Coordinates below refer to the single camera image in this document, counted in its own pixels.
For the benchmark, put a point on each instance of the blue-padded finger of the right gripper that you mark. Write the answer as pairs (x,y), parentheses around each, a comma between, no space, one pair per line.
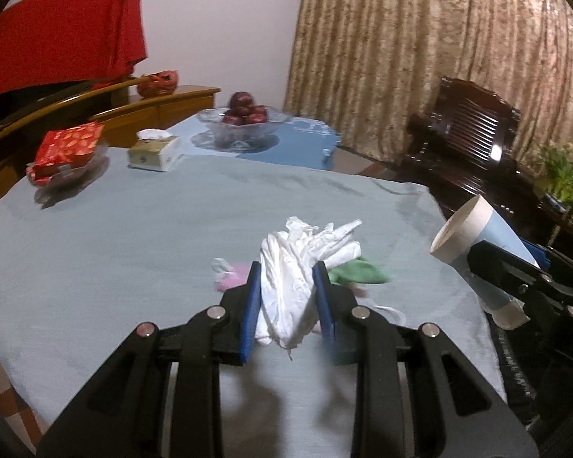
(538,254)

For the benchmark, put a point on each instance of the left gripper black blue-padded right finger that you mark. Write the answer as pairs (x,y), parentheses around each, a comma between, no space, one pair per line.
(417,394)

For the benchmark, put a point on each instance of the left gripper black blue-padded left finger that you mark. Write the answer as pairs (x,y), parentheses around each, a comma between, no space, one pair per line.
(119,412)

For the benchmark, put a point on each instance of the blue white paper cup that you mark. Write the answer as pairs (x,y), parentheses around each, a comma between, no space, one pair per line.
(477,242)

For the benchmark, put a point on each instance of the white plastic bag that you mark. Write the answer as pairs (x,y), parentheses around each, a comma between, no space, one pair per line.
(288,312)

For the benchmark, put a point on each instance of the black lined trash bin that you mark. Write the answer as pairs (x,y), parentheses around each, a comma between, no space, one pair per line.
(537,369)

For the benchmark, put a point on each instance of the green potted plant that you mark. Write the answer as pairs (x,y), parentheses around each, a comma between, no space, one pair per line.
(557,178)

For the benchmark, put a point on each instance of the dark wooden armchair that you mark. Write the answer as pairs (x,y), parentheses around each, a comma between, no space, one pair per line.
(463,148)

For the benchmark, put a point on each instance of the grey-blue table cloth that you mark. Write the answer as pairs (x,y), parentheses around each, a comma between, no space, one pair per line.
(79,275)

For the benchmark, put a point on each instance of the green cloth glove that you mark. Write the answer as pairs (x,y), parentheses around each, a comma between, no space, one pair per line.
(358,271)

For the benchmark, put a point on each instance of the pink face mask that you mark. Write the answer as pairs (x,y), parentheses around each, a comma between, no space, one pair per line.
(228,276)

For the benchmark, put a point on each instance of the light blue table cloth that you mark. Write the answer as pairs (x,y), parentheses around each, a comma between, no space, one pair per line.
(300,142)

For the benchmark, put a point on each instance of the white tissue box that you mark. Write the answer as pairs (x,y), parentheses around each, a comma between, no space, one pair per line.
(155,150)

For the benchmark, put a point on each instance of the beige patterned curtain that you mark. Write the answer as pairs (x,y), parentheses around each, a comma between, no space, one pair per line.
(366,66)

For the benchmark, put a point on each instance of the red gift packet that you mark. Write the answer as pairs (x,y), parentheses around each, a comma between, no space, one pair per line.
(73,146)

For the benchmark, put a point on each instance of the glass fruit bowl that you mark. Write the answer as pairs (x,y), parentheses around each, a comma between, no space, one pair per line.
(226,136)

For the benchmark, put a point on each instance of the dark red apples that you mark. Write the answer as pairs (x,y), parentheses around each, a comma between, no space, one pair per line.
(243,110)

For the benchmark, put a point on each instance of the red ornament bowl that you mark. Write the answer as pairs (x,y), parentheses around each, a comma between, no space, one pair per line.
(158,84)

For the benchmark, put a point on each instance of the red cloth drape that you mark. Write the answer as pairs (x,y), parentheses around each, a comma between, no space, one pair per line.
(48,42)

